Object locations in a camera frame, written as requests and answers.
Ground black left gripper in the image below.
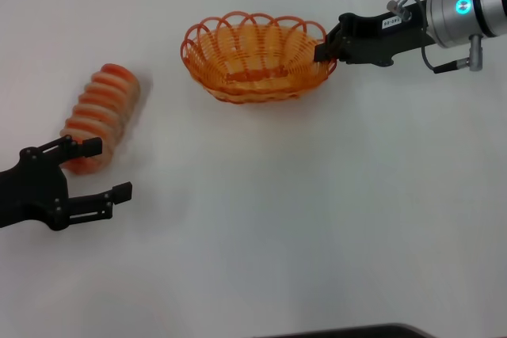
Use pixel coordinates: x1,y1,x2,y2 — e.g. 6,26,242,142
0,135,134,232

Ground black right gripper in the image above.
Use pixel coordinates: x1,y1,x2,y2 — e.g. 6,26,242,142
314,0,437,67

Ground orange striped bread loaf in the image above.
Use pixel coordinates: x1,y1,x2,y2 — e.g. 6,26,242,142
59,63,142,176

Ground orange woven plastic basket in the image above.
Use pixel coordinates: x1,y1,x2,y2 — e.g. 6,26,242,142
181,11,337,105

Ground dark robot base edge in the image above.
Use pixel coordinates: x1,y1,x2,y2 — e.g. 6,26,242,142
253,322,436,338

